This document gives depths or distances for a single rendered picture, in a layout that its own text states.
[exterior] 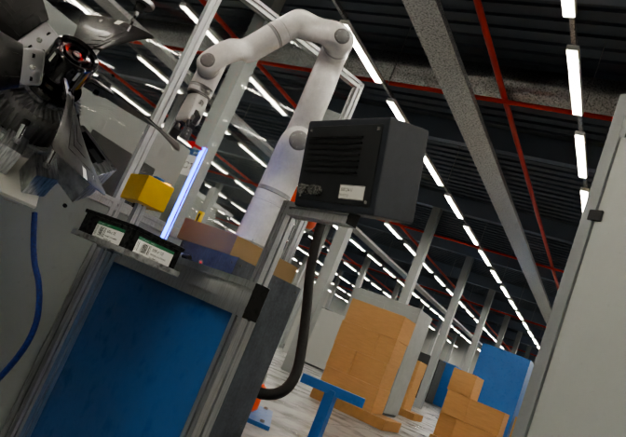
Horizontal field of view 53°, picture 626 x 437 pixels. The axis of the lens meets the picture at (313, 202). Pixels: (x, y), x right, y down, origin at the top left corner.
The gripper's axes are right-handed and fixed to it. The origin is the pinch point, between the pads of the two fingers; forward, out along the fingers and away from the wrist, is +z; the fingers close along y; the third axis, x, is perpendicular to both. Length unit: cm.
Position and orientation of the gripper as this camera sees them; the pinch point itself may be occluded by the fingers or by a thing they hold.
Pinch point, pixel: (178, 136)
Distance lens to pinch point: 212.5
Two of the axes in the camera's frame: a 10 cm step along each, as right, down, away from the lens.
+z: -3.8, 9.0, -2.0
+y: -6.0, -0.8, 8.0
